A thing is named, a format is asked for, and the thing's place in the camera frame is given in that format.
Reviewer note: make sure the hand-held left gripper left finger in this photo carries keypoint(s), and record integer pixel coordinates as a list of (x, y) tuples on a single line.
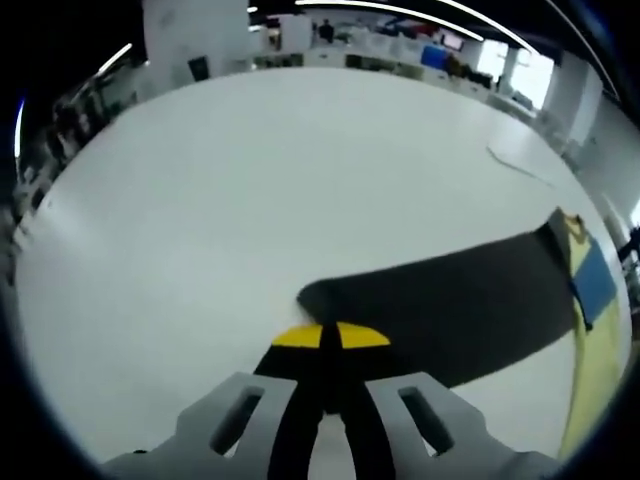
[(300, 337)]

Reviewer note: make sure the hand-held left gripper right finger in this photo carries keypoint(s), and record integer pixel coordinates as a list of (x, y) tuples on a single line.
[(360, 336)]

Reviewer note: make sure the yellow garment grey blue sleeves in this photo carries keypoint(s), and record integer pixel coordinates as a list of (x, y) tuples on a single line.
[(450, 320)]

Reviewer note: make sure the row of white cabinets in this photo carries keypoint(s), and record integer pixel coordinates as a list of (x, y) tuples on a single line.
[(380, 62)]

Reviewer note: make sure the black box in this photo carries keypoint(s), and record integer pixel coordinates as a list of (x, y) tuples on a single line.
[(198, 68)]

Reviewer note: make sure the blue crate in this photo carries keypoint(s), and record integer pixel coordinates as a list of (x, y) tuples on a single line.
[(433, 57)]

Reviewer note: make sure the white square pillar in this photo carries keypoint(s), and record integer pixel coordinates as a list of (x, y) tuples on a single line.
[(195, 40), (575, 95)]

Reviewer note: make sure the white ceiling light strip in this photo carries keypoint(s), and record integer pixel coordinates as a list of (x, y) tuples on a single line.
[(400, 12)]

